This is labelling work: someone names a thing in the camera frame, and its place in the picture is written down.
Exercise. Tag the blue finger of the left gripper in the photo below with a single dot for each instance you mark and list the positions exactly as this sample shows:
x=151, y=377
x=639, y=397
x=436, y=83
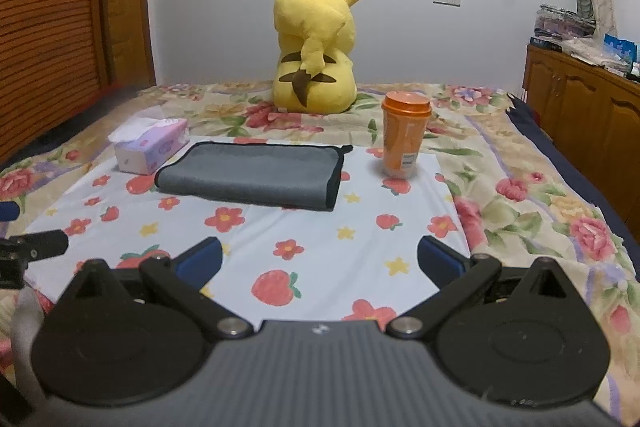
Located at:
x=18, y=252
x=9, y=211

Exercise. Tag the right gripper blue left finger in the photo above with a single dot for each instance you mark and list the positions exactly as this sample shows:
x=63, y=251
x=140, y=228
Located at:
x=192, y=269

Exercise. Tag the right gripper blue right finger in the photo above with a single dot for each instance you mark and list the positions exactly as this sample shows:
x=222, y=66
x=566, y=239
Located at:
x=445, y=267

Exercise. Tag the purple and grey towel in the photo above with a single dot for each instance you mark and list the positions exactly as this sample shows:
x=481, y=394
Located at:
x=278, y=175

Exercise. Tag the white fruit print cloth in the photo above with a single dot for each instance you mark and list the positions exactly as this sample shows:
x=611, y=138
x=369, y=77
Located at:
x=358, y=261

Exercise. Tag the floral bed sheet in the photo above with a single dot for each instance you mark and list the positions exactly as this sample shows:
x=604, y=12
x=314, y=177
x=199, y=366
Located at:
x=511, y=201

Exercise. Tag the purple tissue box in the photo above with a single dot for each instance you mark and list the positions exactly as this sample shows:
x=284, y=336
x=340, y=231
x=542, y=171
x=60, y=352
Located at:
x=144, y=144

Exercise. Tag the orange lidded cup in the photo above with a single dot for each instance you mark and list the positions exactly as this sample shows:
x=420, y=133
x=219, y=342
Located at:
x=405, y=117

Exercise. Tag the wooden slatted headboard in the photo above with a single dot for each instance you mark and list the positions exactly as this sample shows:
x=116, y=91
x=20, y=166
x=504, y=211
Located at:
x=52, y=66

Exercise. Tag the wooden sideboard cabinet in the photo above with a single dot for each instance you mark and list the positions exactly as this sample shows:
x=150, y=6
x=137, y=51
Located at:
x=592, y=118

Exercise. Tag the yellow Pikachu plush toy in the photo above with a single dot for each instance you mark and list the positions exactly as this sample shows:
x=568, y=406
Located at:
x=314, y=71

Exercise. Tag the folded clothes pile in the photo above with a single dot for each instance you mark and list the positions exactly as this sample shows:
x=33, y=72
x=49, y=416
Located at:
x=561, y=30

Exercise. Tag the blue picture card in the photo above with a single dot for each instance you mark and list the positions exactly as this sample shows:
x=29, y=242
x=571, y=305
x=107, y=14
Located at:
x=625, y=50

